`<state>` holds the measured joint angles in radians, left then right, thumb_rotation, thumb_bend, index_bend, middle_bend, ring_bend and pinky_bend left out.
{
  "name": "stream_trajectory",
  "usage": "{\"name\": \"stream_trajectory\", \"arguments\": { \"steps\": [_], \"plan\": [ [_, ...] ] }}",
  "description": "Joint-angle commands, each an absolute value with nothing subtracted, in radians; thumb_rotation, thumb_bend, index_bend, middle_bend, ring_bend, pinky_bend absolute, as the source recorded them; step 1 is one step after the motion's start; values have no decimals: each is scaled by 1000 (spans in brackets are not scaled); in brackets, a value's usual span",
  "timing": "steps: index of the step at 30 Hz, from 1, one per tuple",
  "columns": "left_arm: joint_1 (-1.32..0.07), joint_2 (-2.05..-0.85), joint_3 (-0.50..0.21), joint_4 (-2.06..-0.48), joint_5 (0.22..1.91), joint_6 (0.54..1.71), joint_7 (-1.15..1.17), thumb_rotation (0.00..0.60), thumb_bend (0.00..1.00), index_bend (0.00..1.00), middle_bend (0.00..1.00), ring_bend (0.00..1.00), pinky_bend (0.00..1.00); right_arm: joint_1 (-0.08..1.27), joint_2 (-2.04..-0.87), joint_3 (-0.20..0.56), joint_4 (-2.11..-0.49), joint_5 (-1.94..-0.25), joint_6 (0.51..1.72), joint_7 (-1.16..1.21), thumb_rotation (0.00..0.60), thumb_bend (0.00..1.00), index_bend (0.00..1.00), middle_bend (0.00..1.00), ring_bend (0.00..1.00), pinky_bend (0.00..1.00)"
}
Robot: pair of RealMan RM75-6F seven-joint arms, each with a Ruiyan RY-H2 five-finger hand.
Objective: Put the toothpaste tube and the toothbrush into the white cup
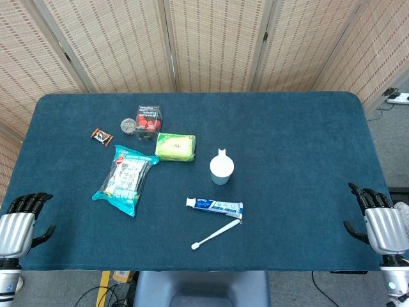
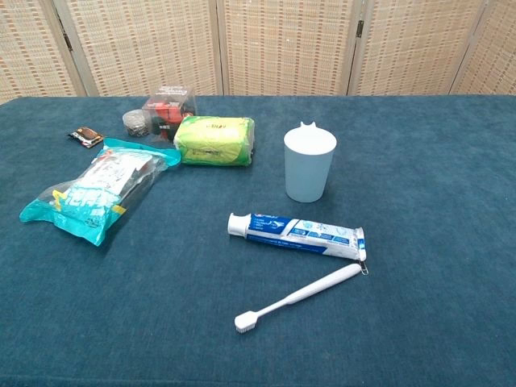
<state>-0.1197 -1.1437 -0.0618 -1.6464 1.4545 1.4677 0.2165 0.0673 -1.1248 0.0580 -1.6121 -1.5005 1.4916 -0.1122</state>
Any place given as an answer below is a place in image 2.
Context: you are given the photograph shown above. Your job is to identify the white toothbrush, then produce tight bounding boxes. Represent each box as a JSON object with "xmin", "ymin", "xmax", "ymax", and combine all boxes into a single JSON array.
[{"xmin": 234, "ymin": 264, "xmax": 362, "ymax": 334}]

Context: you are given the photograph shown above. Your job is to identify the small brown snack packet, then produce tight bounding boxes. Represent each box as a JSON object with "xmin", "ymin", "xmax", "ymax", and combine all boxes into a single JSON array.
[{"xmin": 66, "ymin": 126, "xmax": 106, "ymax": 150}]

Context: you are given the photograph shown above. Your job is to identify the teal clear snack bag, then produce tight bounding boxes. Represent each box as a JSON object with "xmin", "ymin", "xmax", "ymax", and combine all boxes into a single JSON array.
[{"xmin": 19, "ymin": 137, "xmax": 183, "ymax": 248}]

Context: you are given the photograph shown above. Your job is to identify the clear box with red contents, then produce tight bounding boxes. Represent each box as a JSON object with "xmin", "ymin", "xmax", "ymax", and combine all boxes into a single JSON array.
[{"xmin": 141, "ymin": 85, "xmax": 199, "ymax": 144}]

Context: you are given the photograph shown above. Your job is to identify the green tissue pack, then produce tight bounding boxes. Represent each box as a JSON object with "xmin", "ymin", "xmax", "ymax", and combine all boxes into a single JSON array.
[{"xmin": 173, "ymin": 115, "xmax": 257, "ymax": 168}]

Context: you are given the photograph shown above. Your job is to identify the blue white toothpaste tube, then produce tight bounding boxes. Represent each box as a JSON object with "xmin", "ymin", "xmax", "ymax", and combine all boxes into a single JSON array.
[{"xmin": 227, "ymin": 212, "xmax": 368, "ymax": 261}]

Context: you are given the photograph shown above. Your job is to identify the blue table cloth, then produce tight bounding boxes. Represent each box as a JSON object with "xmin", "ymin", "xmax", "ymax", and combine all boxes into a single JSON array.
[{"xmin": 0, "ymin": 94, "xmax": 516, "ymax": 387}]

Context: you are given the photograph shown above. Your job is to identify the woven folding screen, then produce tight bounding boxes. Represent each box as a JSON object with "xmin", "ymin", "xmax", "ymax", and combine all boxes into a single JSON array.
[{"xmin": 0, "ymin": 0, "xmax": 516, "ymax": 106}]

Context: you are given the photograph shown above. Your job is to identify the white plastic cup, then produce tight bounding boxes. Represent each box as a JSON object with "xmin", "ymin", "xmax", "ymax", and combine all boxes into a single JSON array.
[{"xmin": 283, "ymin": 120, "xmax": 339, "ymax": 203}]

